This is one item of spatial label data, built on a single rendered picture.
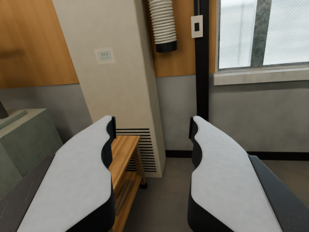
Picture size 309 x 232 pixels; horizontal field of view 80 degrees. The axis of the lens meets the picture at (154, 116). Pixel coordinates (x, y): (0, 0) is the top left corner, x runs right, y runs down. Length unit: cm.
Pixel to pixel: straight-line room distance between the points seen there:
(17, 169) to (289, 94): 215
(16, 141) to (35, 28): 92
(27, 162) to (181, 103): 136
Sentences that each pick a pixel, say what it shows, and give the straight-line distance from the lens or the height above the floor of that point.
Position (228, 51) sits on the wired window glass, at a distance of 161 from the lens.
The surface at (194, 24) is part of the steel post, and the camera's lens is 138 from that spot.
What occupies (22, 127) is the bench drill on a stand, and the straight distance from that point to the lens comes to 178.
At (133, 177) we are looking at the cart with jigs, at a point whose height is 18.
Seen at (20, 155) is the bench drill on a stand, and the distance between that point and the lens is 179.
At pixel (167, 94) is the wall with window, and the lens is 162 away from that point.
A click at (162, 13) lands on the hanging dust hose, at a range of 131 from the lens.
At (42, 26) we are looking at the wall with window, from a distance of 192.
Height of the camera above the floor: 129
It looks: 28 degrees down
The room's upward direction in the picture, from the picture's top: 9 degrees counter-clockwise
